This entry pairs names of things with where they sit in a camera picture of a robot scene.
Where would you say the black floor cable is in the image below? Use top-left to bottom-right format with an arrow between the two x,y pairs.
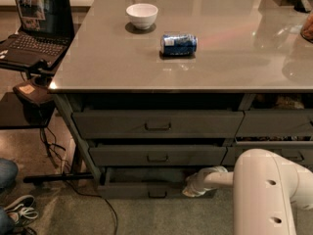
39,126 -> 119,235

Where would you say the grey drawer cabinet frame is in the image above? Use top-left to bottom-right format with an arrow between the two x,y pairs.
55,92 -> 313,187

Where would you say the brown object table edge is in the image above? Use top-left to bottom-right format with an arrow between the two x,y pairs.
300,14 -> 313,42

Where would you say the white ceramic bowl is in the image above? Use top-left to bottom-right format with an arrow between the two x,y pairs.
126,3 -> 158,29

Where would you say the blue soda can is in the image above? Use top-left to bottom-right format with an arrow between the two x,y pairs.
160,34 -> 198,56

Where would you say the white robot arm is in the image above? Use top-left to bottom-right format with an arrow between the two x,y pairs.
183,149 -> 313,235

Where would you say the black laptop stand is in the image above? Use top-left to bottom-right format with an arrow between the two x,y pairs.
0,61 -> 95,186

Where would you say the black open laptop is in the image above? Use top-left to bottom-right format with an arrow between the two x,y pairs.
0,0 -> 74,70

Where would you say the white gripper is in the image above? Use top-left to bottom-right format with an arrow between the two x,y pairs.
182,165 -> 228,198

